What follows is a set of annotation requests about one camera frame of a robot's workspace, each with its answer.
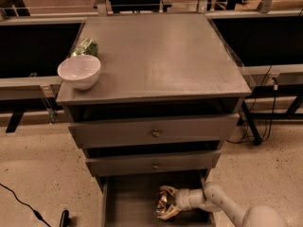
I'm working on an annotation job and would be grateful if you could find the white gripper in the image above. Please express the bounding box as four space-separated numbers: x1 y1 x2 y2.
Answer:
155 185 205 220

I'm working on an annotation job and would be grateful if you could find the orange soda can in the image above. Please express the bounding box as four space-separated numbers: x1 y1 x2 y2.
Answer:
155 190 170 218

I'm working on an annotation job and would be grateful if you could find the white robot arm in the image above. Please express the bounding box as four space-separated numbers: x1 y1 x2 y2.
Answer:
155 182 289 227

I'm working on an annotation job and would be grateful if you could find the brass middle drawer knob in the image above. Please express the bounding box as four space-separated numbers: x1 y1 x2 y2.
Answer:
152 162 159 170

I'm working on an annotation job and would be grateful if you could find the brass drawer knob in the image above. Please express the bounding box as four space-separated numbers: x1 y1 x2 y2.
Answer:
151 129 161 138
152 162 159 170

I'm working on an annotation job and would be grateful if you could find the open bottom grey drawer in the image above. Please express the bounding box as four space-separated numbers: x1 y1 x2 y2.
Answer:
102 170 216 227

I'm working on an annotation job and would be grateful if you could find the brass top drawer knob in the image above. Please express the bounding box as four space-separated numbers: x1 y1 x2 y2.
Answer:
151 129 161 138

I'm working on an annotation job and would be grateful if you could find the middle grey drawer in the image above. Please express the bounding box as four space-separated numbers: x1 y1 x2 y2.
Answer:
85 150 220 177

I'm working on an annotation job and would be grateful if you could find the top grey drawer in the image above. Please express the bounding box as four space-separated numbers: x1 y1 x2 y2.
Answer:
69 113 240 148

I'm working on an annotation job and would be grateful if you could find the grey wooden drawer cabinet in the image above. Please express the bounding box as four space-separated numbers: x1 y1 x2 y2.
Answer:
56 13 253 227

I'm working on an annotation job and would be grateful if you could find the black plug on floor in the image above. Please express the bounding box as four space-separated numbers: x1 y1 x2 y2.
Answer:
59 210 70 227

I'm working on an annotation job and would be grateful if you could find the white bowl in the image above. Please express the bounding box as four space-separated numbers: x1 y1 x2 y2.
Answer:
57 55 101 90

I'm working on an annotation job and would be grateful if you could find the green chip bag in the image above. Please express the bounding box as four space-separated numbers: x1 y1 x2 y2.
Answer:
71 38 98 57

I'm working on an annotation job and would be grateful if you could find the black floor cable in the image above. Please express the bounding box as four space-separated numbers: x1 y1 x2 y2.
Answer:
0 182 52 227

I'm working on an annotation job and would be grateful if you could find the black cable by table leg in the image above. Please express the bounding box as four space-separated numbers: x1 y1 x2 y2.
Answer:
225 65 280 145

